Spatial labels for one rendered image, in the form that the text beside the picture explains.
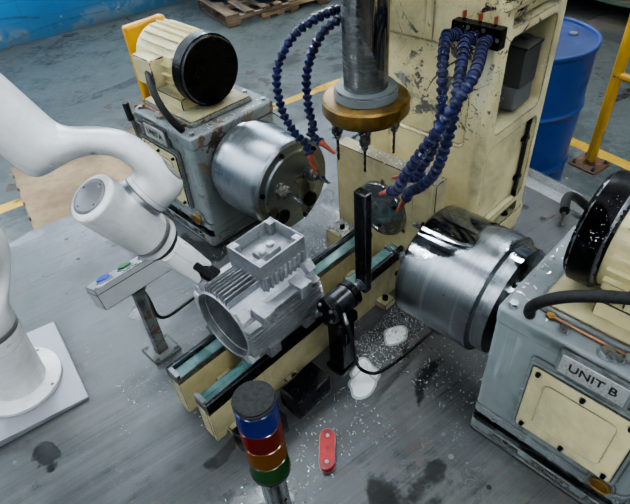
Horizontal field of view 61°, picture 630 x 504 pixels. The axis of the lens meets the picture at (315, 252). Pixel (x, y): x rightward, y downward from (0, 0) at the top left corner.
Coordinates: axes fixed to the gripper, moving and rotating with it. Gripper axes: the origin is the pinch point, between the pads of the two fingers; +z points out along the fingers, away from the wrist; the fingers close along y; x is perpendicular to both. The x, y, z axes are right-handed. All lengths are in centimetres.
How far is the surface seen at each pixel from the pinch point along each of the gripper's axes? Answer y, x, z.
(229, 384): 12.3, -15.9, 10.8
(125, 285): -14.6, -12.4, -2.2
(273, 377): 13.0, -11.0, 22.4
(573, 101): -8, 151, 139
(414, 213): 16, 38, 29
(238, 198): -22.4, 18.3, 17.6
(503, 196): 22, 60, 52
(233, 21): -382, 201, 236
